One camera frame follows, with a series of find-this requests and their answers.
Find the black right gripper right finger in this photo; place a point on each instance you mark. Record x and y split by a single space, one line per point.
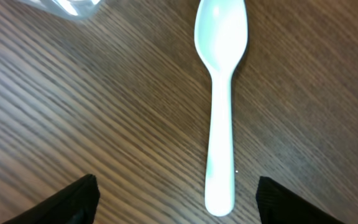
278 205

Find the thick white plastic spoon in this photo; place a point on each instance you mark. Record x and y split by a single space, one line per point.
220 37

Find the right clear plastic container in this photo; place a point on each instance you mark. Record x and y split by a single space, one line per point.
67 9

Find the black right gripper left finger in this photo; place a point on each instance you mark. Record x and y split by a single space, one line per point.
75 204

